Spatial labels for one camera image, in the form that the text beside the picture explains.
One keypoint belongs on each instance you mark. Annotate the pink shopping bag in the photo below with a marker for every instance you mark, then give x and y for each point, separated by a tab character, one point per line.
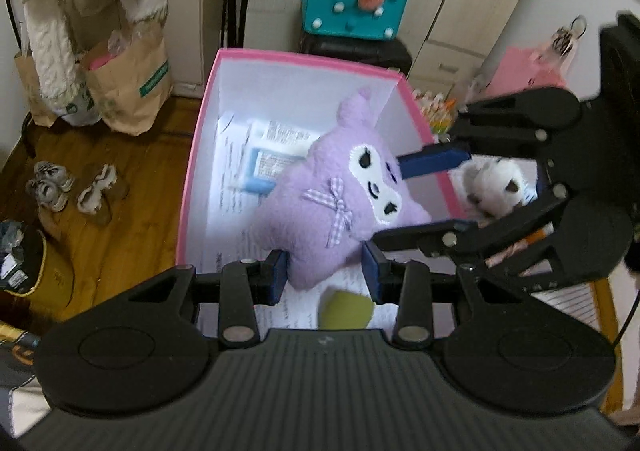
520	66

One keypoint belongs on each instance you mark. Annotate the black plastic bag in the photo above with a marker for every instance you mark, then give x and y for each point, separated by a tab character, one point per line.
20	276

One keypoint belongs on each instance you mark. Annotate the pink cardboard box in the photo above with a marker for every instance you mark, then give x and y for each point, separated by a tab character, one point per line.
300	81

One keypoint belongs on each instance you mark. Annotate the colourful gift bag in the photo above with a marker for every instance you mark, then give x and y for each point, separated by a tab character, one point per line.
435	113

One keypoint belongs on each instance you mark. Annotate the paper bag green print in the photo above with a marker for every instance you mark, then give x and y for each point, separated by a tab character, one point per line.
130	101

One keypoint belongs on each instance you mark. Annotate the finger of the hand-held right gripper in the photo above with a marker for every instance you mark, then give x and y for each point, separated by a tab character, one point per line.
425	233
430	158

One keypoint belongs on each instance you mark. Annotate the green soft ball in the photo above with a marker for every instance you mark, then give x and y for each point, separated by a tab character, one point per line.
345	311

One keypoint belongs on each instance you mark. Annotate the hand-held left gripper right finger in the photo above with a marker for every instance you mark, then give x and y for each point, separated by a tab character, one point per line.
372	273

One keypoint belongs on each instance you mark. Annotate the grey white cloth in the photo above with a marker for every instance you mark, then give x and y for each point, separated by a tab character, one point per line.
15	391

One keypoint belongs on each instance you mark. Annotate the purple plush toy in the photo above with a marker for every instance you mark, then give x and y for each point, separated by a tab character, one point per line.
320	196

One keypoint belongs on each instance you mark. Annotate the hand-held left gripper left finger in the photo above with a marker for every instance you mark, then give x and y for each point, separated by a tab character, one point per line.
277	276

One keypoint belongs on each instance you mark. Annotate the blue white tissue packet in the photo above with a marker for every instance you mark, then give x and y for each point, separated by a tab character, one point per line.
270	151

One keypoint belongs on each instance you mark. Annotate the panda plush toy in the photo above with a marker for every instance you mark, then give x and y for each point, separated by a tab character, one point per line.
490	186

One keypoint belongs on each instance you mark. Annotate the black suitcase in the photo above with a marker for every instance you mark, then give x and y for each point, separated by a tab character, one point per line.
360	51

